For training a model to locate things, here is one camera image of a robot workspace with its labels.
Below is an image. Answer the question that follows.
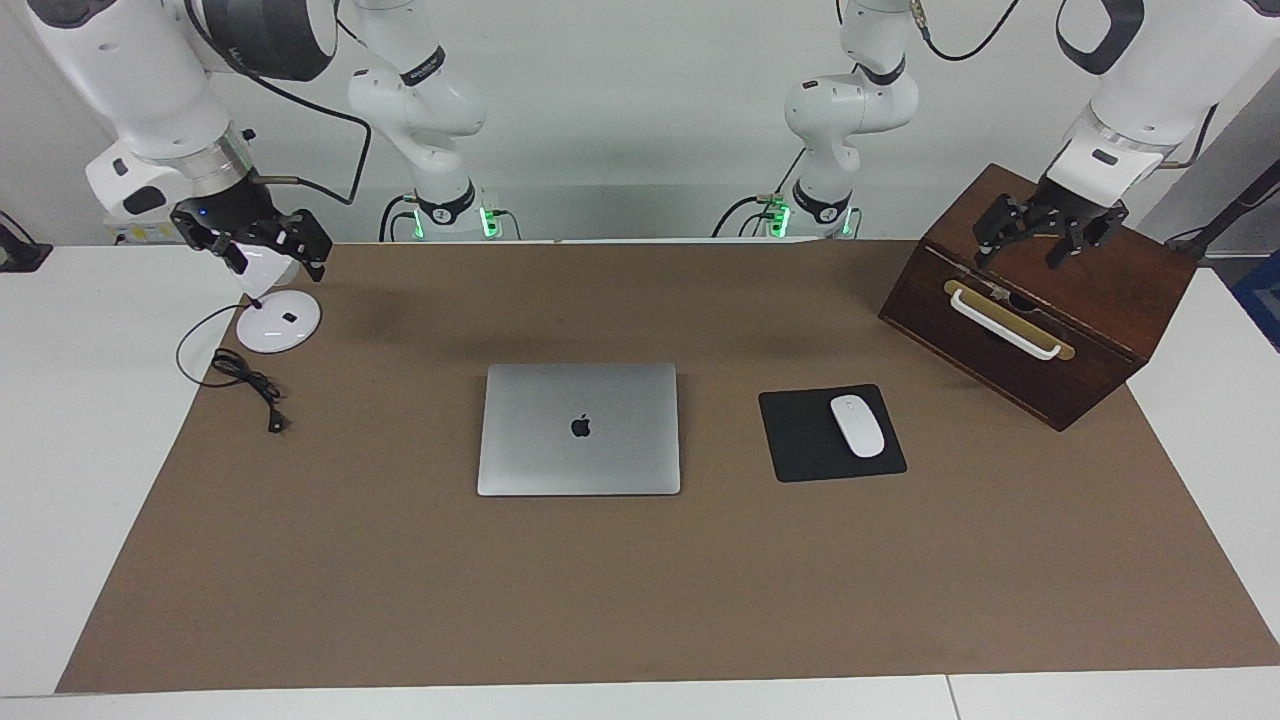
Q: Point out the black mouse pad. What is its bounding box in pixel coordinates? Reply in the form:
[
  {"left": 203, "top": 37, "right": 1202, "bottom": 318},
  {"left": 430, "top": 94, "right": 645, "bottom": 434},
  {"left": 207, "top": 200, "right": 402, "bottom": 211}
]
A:
[{"left": 758, "top": 384, "right": 908, "bottom": 484}]

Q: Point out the dark wooden box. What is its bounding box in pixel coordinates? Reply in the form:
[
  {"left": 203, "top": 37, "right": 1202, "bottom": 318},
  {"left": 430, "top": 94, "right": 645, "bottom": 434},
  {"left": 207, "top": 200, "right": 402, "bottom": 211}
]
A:
[{"left": 878, "top": 163, "right": 1199, "bottom": 432}]

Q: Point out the white desk lamp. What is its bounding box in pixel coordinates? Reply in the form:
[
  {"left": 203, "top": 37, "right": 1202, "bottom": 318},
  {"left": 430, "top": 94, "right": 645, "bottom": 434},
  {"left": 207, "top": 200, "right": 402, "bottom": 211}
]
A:
[{"left": 236, "top": 245, "right": 323, "bottom": 354}]

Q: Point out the brass handle plate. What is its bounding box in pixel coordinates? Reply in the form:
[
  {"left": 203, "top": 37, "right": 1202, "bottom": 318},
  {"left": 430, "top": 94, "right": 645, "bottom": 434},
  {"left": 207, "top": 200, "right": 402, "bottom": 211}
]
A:
[{"left": 943, "top": 279, "right": 1076, "bottom": 362}]

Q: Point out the brown table mat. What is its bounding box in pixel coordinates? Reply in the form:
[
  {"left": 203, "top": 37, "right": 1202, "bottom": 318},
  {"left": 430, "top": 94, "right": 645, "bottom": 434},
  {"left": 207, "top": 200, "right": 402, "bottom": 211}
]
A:
[{"left": 55, "top": 240, "right": 1280, "bottom": 694}]

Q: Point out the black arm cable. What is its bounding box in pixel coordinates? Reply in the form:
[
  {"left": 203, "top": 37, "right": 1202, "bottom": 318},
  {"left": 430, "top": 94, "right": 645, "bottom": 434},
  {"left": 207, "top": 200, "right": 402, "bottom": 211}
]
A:
[
  {"left": 180, "top": 0, "right": 373, "bottom": 206},
  {"left": 905, "top": 0, "right": 1219, "bottom": 171}
]

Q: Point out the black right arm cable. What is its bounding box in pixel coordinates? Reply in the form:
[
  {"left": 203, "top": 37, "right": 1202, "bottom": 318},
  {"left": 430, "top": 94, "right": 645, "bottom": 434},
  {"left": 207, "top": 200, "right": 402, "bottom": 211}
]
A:
[{"left": 180, "top": 0, "right": 373, "bottom": 206}]

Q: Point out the black clamp mount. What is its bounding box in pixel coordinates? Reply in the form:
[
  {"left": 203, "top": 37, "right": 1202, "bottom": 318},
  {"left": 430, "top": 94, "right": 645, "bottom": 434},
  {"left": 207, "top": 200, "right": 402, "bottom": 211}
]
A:
[{"left": 0, "top": 210, "right": 53, "bottom": 273}]

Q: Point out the black stand pole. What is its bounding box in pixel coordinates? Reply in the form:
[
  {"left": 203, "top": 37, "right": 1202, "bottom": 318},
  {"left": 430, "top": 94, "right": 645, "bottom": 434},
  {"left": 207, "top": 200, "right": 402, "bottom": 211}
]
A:
[{"left": 1165, "top": 160, "right": 1280, "bottom": 261}]

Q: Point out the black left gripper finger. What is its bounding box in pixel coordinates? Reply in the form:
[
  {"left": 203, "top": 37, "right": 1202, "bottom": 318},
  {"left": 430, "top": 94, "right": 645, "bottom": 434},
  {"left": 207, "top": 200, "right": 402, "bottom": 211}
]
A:
[
  {"left": 1045, "top": 208, "right": 1129, "bottom": 269},
  {"left": 975, "top": 197, "right": 1016, "bottom": 271}
]

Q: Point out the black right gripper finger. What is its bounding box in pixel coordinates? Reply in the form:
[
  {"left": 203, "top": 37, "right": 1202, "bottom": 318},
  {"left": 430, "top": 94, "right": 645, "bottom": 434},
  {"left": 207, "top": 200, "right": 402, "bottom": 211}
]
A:
[
  {"left": 183, "top": 232, "right": 249, "bottom": 275},
  {"left": 280, "top": 208, "right": 333, "bottom": 283}
]

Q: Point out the white box handle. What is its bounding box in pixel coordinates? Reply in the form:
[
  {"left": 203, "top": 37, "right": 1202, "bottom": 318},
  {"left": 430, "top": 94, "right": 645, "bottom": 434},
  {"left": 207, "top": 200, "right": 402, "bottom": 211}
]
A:
[{"left": 948, "top": 288, "right": 1063, "bottom": 361}]

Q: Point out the black lamp power cable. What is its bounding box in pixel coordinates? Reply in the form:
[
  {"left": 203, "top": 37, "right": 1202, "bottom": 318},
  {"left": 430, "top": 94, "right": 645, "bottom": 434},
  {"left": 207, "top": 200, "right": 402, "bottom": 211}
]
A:
[{"left": 176, "top": 303, "right": 291, "bottom": 435}]

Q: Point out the silver laptop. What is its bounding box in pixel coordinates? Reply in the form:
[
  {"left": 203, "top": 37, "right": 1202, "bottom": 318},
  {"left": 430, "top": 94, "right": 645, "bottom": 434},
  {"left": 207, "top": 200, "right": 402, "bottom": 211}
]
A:
[{"left": 477, "top": 363, "right": 682, "bottom": 498}]

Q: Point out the white power strip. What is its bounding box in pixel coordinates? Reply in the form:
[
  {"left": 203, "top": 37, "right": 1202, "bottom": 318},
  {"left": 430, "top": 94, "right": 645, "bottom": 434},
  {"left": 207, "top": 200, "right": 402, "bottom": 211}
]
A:
[{"left": 105, "top": 220, "right": 183, "bottom": 246}]

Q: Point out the blue crate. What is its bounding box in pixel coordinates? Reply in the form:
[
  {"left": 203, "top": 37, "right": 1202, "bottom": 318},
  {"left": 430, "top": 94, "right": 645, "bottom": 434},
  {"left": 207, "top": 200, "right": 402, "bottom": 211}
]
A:
[{"left": 1232, "top": 250, "right": 1280, "bottom": 351}]

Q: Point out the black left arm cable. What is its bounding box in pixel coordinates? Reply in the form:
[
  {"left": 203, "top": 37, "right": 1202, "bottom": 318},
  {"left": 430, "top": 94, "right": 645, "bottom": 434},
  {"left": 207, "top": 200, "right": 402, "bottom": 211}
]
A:
[{"left": 905, "top": 0, "right": 1219, "bottom": 171}]

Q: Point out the white computer mouse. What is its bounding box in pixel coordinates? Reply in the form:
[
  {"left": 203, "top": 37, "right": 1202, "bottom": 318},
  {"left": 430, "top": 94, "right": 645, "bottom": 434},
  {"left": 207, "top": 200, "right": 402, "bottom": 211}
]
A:
[{"left": 830, "top": 395, "right": 887, "bottom": 459}]

